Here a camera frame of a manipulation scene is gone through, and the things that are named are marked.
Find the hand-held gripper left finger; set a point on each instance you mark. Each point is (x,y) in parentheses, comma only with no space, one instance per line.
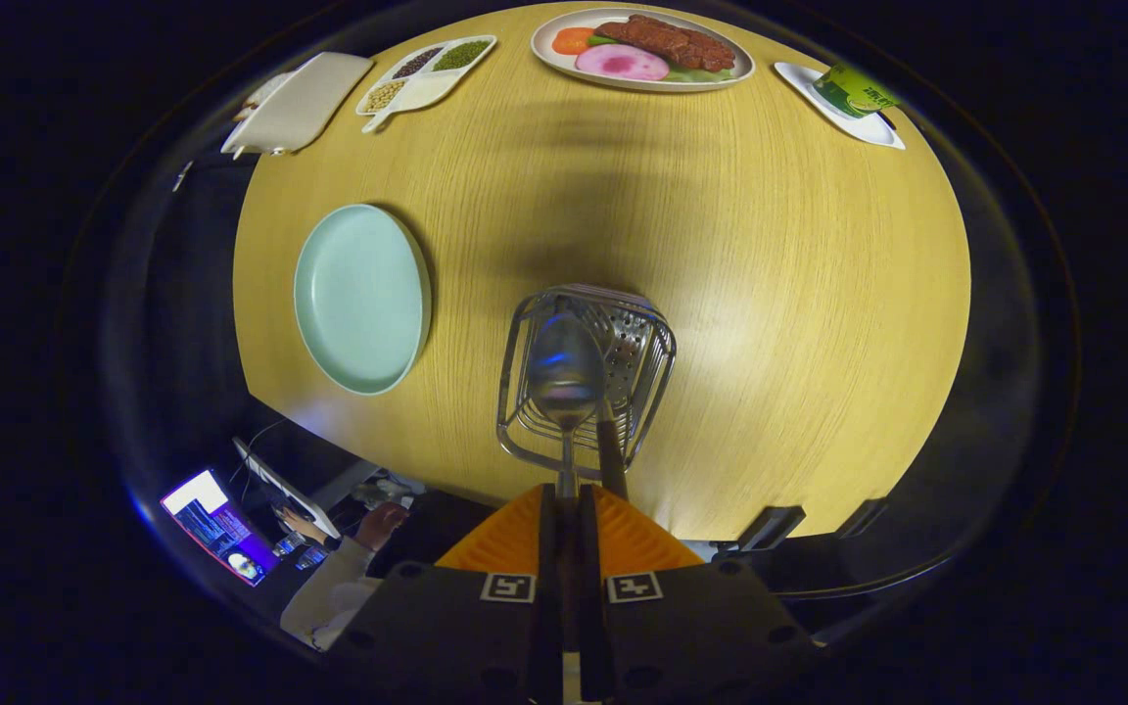
(466,627)

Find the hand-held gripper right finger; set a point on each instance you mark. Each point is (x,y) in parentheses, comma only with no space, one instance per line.
(681,627)

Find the metal spoon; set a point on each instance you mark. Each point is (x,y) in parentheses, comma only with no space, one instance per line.
(564,372)

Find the open laptop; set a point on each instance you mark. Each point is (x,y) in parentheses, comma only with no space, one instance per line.
(290,490)

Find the lit computer monitor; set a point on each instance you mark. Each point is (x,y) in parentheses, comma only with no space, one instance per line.
(216,524)

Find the perforated metal basket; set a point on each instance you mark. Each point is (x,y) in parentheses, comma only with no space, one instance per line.
(637,343)

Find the light green plate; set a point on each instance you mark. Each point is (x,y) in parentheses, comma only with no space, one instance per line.
(358,294)

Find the white square coaster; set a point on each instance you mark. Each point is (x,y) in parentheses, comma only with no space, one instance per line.
(868,132)

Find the silver clip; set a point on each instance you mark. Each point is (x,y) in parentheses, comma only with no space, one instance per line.
(182,176)

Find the white divided bean tray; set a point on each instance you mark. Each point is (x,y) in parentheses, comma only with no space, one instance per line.
(427,90)

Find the green lettuce leaf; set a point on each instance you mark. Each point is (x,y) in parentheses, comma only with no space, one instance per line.
(701,75)

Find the white toaster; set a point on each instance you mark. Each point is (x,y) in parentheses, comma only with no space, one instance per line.
(300,98)

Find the green label drink bottle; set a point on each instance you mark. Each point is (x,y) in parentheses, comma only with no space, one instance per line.
(853,93)

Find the pink ham slice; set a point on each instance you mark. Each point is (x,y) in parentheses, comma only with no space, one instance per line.
(621,63)

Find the large toast slice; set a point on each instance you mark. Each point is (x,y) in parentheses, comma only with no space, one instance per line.
(263,93)

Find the white food plate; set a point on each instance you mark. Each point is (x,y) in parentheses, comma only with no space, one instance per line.
(549,57)

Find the brown meat slices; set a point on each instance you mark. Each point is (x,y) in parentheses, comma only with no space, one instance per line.
(667,41)

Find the orange carrot slice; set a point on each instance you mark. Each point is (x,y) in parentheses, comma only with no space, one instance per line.
(572,40)

